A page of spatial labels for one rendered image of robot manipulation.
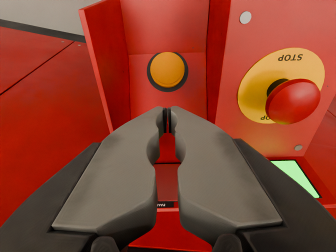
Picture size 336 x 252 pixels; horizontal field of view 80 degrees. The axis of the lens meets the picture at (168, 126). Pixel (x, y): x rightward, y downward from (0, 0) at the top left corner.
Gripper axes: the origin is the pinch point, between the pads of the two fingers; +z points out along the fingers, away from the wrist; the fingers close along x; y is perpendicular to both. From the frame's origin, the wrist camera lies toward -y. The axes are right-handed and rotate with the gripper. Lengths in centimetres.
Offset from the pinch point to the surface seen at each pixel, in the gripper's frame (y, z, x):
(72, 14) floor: -2, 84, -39
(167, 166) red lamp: 9.6, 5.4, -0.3
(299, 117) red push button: 2.6, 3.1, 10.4
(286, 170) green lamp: 9.7, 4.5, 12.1
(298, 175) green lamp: 9.8, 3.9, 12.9
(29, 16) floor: -2, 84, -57
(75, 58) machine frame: 10, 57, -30
